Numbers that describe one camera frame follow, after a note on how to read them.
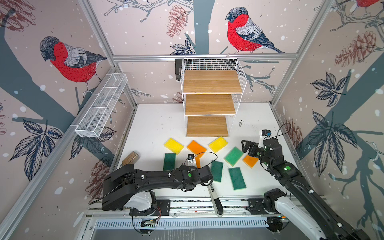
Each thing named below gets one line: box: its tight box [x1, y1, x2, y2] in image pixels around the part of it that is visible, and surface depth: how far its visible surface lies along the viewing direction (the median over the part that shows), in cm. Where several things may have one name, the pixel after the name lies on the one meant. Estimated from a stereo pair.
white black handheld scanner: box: [207, 184, 224, 218], surface depth 73 cm
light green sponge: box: [224, 146, 244, 167], surface depth 92 cm
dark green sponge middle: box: [211, 160, 224, 183], surface depth 85 cm
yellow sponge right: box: [208, 136, 229, 153], surface depth 100 cm
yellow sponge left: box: [164, 138, 185, 155], surface depth 99 cm
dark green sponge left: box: [163, 153, 176, 171], surface depth 92 cm
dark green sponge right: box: [228, 167, 247, 191], surface depth 83 cm
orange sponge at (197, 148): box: [187, 140, 207, 158], surface depth 97 cm
